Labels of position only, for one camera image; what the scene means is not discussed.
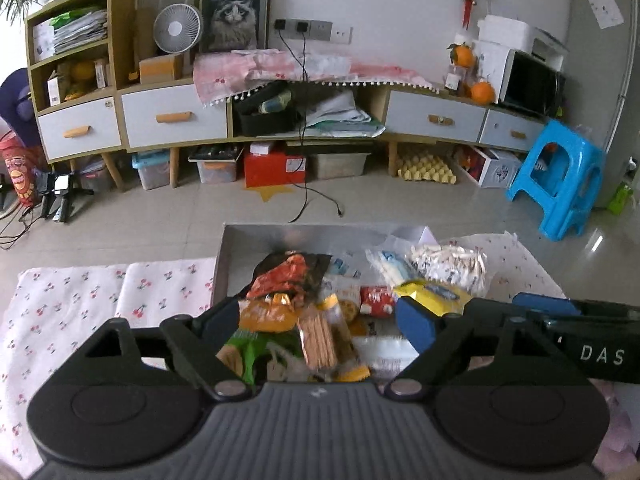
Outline green chip bag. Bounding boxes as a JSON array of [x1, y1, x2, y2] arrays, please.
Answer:
[[216, 330, 309, 386]]

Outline white blue snack packet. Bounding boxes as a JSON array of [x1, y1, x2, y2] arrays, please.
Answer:
[[363, 249, 419, 288]]

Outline orange lotus root packet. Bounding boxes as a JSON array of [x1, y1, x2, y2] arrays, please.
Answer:
[[320, 292, 371, 382]]

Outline clear bag striped sticks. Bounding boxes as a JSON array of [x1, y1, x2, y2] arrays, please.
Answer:
[[408, 244, 490, 297]]

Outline yellow cracker packet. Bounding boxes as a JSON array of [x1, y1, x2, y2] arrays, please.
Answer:
[[394, 280, 473, 316]]

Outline red snack packet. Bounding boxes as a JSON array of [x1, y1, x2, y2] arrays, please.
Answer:
[[359, 285, 396, 318]]

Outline pink cardboard box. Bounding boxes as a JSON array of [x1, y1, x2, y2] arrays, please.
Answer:
[[212, 222, 436, 304]]

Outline beige biscuit packet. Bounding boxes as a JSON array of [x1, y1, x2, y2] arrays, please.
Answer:
[[297, 308, 338, 374]]

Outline blue plastic stool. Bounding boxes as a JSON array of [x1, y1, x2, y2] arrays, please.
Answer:
[[506, 120, 605, 242]]

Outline white toy box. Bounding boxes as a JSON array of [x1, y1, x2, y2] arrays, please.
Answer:
[[452, 144, 522, 190]]

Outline yellow egg tray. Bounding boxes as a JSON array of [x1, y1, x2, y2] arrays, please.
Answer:
[[396, 153, 458, 185]]

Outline red cardboard box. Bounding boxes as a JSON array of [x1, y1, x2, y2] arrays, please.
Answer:
[[243, 152, 306, 188]]

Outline clear storage bin black lid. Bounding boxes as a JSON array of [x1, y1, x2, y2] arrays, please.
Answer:
[[189, 144, 244, 184]]

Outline cherry print white cloth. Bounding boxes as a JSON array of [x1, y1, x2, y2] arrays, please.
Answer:
[[0, 231, 640, 478]]

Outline clear storage bin blue lid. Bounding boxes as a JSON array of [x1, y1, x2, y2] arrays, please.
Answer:
[[131, 150, 170, 191]]

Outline grey storage bin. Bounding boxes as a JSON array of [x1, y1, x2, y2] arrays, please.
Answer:
[[311, 153, 368, 180]]

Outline black handheld device on floor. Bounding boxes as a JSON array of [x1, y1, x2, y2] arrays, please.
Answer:
[[37, 171, 96, 223]]

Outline lower orange fruit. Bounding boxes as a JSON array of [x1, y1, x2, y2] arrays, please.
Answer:
[[470, 80, 497, 106]]

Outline orange fruit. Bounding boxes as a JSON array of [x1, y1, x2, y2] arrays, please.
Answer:
[[470, 80, 497, 106], [448, 44, 475, 70]]

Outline black white microwave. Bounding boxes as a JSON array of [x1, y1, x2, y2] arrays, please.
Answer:
[[473, 41, 565, 118]]

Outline pink cloth on cabinet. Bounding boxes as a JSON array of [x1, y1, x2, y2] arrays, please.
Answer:
[[192, 49, 439, 106]]

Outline wooden white tv cabinet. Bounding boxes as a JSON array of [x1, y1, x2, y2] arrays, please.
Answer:
[[25, 0, 544, 184]]

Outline red cylindrical snack tin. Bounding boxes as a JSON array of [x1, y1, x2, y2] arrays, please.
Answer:
[[1, 131, 46, 208]]

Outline upper orange fruit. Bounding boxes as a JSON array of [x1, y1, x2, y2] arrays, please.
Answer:
[[448, 44, 475, 70]]

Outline purple round cushion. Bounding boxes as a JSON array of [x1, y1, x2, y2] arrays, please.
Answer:
[[1, 67, 41, 148]]

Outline white desk fan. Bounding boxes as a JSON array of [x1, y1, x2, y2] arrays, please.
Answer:
[[153, 3, 203, 54]]

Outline framed cat picture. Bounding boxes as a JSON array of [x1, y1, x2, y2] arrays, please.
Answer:
[[194, 0, 270, 53]]

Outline black power cable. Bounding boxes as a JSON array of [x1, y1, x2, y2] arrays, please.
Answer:
[[274, 19, 346, 224]]

